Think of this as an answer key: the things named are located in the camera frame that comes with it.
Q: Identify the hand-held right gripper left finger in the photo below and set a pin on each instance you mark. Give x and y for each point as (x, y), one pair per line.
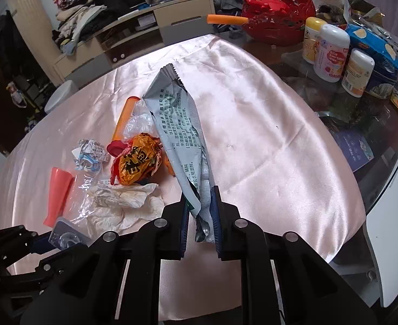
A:
(184, 225)

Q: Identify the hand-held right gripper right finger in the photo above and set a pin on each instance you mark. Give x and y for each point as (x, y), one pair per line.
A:
(216, 225)

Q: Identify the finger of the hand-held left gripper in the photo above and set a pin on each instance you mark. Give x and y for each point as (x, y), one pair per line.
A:
(62, 260)
(43, 243)

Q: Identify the silver blister pack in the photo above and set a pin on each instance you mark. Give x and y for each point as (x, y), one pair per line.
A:
(67, 237)

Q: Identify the silver grey foil packet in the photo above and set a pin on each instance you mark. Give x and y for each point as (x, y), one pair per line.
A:
(177, 128)

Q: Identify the white blue wrapper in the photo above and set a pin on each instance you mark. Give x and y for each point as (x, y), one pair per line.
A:
(88, 154)

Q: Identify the orange candy tube red cap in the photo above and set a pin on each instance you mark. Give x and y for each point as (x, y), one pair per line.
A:
(124, 118)

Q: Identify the pink plastic cone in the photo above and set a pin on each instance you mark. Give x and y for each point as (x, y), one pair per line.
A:
(58, 194)

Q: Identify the flat clear plastic wrapper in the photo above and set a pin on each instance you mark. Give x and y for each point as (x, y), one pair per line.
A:
(80, 194)

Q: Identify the crumpled white tissue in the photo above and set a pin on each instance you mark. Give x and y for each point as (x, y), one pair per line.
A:
(124, 206)

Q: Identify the crumpled orange snack wrapper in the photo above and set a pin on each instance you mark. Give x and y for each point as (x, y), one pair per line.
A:
(136, 162)

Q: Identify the pink satin pillow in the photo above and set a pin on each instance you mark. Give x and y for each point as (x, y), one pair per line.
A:
(270, 135)

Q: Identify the crumpled clear plastic wrap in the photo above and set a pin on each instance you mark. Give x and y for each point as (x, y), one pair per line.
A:
(138, 122)

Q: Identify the round white stool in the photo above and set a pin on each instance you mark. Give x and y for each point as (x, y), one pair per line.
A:
(61, 97)

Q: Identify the blue booklet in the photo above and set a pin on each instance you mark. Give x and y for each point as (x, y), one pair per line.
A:
(353, 149)

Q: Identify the white plastic stool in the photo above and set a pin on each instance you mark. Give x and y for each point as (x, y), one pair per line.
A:
(390, 216)

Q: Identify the beige grey cabinet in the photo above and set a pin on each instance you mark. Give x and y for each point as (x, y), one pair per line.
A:
(134, 37)

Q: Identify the white bottle orange label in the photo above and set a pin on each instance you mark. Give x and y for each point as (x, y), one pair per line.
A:
(356, 72)

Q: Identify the white bottle yellow label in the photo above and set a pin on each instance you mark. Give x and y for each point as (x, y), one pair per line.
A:
(314, 40)

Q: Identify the white bottle pink label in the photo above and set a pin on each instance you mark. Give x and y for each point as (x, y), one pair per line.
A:
(334, 52)

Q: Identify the red plastic basket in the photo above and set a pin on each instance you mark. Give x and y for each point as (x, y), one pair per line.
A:
(277, 15)

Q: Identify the blue round tin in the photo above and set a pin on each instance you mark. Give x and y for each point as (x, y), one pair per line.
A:
(383, 81)

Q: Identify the pile of clothes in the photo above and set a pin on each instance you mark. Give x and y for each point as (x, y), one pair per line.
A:
(79, 23)

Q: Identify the blue snack bag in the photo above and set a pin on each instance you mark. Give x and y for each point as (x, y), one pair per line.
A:
(376, 42)

